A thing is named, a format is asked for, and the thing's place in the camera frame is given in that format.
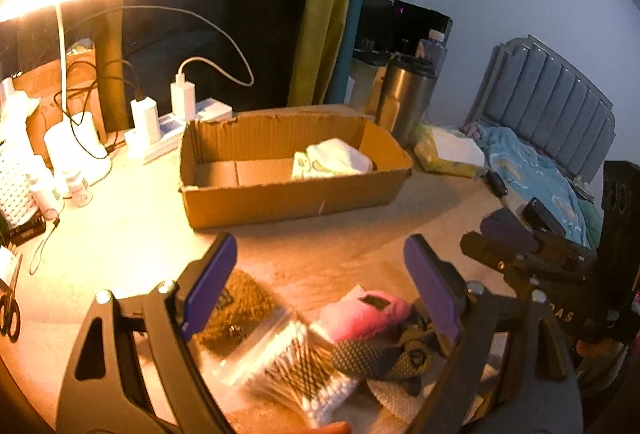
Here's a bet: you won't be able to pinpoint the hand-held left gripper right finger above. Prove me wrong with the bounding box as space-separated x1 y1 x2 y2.
403 234 586 434

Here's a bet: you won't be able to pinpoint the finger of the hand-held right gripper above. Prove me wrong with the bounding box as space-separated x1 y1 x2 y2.
460 231 596 287
480 198 596 260

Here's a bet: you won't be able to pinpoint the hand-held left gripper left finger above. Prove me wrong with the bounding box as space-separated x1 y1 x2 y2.
56 232 238 434

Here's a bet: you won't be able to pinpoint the brown fuzzy pouch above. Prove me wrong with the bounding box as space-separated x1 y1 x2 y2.
192 269 281 357

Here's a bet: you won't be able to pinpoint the pink plush item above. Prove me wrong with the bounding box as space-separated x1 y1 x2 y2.
317 291 413 355

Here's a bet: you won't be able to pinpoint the grey patterned sock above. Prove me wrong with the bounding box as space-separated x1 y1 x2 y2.
332 309 451 395

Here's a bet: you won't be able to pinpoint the brown cardboard box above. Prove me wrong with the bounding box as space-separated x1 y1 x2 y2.
179 110 414 230

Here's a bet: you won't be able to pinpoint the cotton swab bag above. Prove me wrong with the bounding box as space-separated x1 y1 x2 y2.
210 309 361 427

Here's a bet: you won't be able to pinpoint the white cloth with green print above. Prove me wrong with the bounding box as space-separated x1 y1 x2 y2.
291 138 375 180

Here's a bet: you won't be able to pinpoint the person's left hand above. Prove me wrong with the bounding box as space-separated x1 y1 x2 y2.
295 421 351 434

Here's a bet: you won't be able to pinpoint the small black remote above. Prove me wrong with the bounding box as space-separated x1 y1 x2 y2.
487 171 509 198

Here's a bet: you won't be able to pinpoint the blue printed blanket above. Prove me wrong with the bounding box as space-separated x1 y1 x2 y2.
475 124 601 245

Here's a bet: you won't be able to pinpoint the yellow tissue pack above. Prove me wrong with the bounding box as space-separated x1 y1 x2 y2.
412 124 486 178

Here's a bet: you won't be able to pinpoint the grey padded headboard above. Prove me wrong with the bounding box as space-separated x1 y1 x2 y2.
467 34 616 185

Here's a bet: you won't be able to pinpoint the small bottle with red label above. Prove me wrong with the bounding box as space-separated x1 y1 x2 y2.
62 169 93 207

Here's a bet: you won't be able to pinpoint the steel tumbler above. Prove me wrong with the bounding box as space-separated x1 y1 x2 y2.
375 54 438 147

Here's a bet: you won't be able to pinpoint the white power strip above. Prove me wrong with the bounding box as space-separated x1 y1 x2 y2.
125 98 233 165

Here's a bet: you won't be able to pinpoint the white charger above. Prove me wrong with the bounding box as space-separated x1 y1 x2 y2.
131 97 162 145
170 72 197 121

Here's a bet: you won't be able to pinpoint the small white bottle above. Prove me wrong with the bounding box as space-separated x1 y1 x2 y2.
25 169 63 217

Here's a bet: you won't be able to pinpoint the black box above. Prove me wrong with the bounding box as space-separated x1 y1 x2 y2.
0 214 48 246

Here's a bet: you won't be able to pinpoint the white desk lamp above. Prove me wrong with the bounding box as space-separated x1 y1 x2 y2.
0 0 135 185

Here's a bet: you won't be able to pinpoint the clear plastic water bottle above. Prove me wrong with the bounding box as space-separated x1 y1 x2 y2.
417 29 447 70

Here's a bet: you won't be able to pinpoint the black scissors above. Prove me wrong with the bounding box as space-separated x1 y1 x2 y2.
0 279 22 342

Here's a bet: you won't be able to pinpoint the white computer desk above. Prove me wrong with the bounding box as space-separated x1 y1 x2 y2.
350 49 392 110

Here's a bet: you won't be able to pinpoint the white plastic basket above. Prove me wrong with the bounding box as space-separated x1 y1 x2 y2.
0 139 41 227

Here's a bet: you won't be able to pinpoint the black monitor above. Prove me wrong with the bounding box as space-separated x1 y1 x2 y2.
360 0 453 58

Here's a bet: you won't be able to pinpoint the white crumpled plastic bag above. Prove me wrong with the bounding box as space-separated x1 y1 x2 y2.
0 92 41 141

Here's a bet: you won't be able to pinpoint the yellow curtain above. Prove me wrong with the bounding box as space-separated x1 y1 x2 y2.
85 0 141 130
289 0 366 105

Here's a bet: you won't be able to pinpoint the brown paper bag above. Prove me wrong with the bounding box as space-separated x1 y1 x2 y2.
12 49 108 165

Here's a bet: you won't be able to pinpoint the lanyard cord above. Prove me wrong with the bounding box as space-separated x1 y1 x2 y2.
29 214 61 275

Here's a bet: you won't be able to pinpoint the black cable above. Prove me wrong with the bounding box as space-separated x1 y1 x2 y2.
65 59 146 150

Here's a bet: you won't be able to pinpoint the white cable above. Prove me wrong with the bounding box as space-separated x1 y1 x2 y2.
75 4 255 88

